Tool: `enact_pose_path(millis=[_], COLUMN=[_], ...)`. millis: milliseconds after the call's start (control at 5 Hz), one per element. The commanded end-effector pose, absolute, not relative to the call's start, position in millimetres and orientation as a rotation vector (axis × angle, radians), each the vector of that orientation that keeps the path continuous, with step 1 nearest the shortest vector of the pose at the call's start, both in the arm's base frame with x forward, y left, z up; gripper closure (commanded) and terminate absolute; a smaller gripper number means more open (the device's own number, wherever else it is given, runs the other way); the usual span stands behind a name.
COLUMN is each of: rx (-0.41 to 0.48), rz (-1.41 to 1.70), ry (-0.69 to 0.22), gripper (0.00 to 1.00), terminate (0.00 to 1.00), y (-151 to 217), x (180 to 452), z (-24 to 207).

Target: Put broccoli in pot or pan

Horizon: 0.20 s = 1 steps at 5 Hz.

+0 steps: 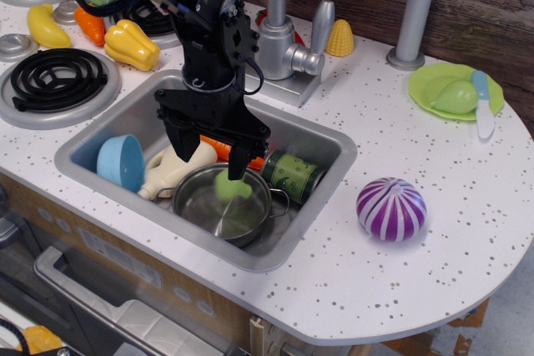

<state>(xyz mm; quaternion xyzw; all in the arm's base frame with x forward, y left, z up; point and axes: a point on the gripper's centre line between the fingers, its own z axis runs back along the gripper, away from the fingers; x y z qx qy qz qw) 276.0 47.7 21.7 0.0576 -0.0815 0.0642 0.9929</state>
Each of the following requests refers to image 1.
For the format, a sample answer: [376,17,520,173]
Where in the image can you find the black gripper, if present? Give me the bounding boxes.
[154,79,270,181]

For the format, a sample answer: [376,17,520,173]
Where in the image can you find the light green toy broccoli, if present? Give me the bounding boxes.
[214,169,252,203]

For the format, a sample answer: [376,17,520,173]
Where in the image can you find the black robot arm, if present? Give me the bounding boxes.
[76,0,270,180]

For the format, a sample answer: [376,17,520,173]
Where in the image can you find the stainless steel pot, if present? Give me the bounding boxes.
[153,163,292,248]

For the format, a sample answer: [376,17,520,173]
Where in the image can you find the orange toy carrot in sink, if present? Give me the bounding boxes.
[200,135,265,170]

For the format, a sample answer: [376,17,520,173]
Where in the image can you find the cream toy milk jug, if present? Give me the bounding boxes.
[137,141,218,201]

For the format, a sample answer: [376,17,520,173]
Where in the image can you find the green toy can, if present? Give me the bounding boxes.
[260,150,326,204]

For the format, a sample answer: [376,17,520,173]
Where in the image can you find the light blue toy bowl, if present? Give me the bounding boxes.
[97,134,145,193]

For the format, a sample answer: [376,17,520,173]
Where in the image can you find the silver sink basin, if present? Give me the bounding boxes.
[55,69,357,272]

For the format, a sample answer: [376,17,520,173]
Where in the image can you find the silver toy faucet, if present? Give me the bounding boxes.
[255,0,335,107]

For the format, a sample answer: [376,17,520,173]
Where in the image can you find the yellow toy bell pepper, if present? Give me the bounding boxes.
[104,19,160,71]

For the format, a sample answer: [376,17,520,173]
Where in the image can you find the red toy chili pepper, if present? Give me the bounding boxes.
[255,9,267,28]

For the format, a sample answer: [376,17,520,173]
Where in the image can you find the middle black stove burner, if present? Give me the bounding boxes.
[104,0,181,50]

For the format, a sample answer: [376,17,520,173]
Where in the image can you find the black stove burner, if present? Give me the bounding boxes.
[1,48,121,130]
[104,0,181,50]

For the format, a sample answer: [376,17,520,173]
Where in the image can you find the yellow toy corn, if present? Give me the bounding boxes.
[325,19,355,57]

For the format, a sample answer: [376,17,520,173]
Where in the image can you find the small orange toy carrot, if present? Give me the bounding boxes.
[74,7,105,47]

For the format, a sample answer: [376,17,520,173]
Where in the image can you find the front black stove burner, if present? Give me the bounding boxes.
[1,48,121,130]

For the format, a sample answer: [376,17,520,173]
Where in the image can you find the purple striped toy onion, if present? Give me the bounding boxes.
[356,177,427,243]

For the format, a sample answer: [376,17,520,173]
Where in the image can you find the silver stove knob middle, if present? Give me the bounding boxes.
[53,0,78,26]

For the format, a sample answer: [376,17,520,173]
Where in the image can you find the silver stove knob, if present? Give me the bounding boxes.
[53,0,78,26]
[0,33,39,63]

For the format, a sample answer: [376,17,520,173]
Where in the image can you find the yellow toy banana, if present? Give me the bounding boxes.
[27,3,71,48]

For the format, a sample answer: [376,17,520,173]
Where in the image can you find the light green toy plate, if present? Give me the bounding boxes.
[407,62,506,122]

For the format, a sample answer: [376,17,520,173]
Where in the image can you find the silver stove knob front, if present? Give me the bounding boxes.
[0,33,39,63]

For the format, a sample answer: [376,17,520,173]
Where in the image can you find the light green toy pear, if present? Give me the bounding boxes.
[431,80,478,114]

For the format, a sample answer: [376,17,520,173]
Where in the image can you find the yellow object bottom left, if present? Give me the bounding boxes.
[23,326,63,355]

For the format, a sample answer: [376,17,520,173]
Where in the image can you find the blue white toy knife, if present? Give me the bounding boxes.
[471,70,495,141]

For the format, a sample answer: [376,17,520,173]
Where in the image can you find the silver oven door handle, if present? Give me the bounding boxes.
[33,247,249,355]

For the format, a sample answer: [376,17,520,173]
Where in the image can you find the silver post right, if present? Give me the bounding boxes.
[386,0,432,71]

